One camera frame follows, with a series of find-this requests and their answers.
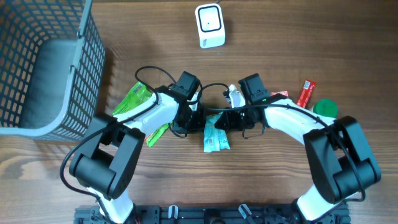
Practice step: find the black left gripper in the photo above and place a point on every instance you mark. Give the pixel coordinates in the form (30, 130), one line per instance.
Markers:
(196, 117)

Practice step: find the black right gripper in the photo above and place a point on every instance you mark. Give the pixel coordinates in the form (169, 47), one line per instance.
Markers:
(232, 117)

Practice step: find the teal snack wrapper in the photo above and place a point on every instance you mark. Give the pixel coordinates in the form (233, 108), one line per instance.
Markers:
(214, 139)

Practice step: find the small red white packet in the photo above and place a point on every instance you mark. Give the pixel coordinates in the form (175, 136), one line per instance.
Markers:
(285, 93)

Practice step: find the green gummy candy bag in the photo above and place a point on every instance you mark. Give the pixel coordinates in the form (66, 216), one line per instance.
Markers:
(136, 96)

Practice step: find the red snack stick packet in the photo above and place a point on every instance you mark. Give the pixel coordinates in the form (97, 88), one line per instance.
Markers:
(307, 91)

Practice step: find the green lid jar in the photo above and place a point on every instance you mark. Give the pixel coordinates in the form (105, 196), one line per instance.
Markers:
(326, 107)

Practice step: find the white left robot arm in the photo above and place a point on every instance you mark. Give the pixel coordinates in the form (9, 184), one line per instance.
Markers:
(104, 161)

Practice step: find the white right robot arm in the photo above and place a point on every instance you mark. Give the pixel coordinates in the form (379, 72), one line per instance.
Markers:
(340, 158)

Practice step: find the white barcode scanner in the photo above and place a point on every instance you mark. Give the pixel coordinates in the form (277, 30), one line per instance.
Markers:
(210, 25)

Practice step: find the grey plastic mesh basket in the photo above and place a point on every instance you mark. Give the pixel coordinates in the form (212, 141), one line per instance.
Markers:
(52, 62)

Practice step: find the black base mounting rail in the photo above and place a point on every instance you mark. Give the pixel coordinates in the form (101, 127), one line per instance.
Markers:
(273, 213)

